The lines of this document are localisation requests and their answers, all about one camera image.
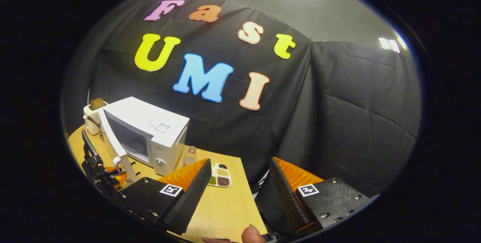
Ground ceiling light panel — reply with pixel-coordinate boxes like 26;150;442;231
378;37;402;53

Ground clear plastic bottle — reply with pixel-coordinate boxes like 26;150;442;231
183;146;197;167

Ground white divided bean dish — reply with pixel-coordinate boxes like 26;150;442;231
207;163;232;188

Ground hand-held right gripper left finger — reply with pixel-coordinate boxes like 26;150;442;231
119;158;213;235

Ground white microwave oven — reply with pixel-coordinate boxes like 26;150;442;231
98;96;190;184

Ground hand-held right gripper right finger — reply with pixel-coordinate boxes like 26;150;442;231
270;156;380;237

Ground white toaster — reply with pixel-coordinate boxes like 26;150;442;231
83;102;109;135

